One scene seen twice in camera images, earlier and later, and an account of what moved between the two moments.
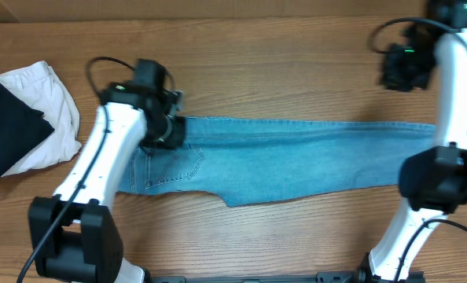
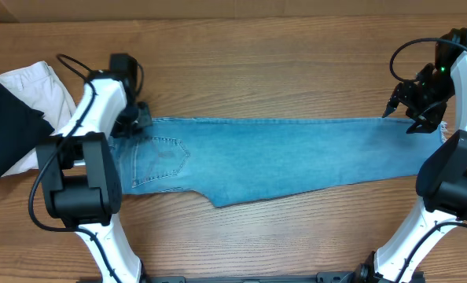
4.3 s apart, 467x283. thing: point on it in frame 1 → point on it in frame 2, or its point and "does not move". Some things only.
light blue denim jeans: [255, 162] does not move
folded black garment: [10, 127] does not move
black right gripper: [391, 78] → [402, 95]
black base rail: [321, 277] does not move
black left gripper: [174, 137] → [144, 119]
